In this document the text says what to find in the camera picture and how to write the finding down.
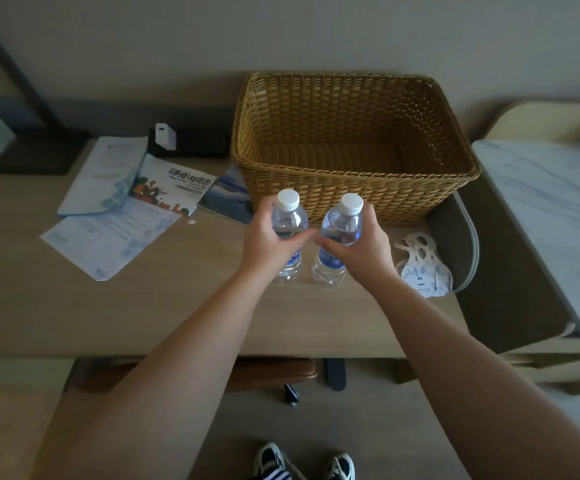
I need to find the person's left hand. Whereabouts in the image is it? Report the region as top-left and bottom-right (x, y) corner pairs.
(240, 197), (319, 286)

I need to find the person's right hand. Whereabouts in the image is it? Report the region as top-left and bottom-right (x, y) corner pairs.
(315, 202), (402, 292)

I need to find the clear water bottle white cap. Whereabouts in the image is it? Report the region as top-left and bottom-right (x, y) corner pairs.
(271, 189), (310, 283)
(311, 193), (365, 287)

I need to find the person's left forearm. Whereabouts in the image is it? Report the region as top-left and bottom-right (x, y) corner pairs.
(35, 272), (279, 480)

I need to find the person's right forearm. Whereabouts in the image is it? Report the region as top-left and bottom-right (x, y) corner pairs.
(366, 275), (580, 480)

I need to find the blue landscape magazine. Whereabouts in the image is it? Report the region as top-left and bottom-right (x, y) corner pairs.
(197, 164), (256, 227)

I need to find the white paper door hanger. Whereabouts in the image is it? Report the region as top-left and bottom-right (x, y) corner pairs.
(394, 232), (439, 268)
(398, 255), (455, 299)

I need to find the brown wicker basket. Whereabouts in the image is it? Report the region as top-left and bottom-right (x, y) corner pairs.
(230, 72), (481, 227)

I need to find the black chair wheel base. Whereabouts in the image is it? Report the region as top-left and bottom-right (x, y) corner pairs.
(282, 358), (347, 407)

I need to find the white booklet orange illustration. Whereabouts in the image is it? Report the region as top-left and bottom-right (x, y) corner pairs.
(129, 154), (219, 217)

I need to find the white power adapter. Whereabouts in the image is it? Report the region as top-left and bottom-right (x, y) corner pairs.
(154, 123), (177, 151)

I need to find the white printed paper sheet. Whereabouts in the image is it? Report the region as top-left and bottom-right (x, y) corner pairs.
(40, 195), (184, 283)
(57, 136), (150, 217)

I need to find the white marble side table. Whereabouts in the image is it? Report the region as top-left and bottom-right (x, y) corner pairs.
(471, 139), (580, 353)

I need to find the black and white sneaker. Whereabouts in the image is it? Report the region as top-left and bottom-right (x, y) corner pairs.
(325, 452), (356, 480)
(253, 442), (292, 480)

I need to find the beige curved headboard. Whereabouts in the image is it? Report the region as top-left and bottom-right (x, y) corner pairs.
(484, 100), (580, 145)

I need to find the black lamp base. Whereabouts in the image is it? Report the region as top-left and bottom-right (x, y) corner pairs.
(0, 129), (91, 176)

